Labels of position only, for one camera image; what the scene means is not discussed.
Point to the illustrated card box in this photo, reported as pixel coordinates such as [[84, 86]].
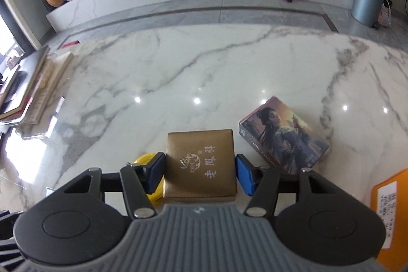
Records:
[[283, 131]]

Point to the orange cardboard box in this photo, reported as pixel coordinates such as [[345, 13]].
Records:
[[400, 259]]

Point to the woven checkered bag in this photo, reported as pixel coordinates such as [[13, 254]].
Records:
[[385, 15]]

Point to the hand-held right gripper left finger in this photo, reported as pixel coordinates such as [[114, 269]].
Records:
[[156, 173]]

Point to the gold square box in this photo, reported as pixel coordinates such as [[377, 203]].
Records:
[[200, 163]]

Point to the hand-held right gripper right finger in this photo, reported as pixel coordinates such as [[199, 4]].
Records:
[[245, 174]]

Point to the yellow tape measure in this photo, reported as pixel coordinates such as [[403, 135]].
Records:
[[143, 160]]

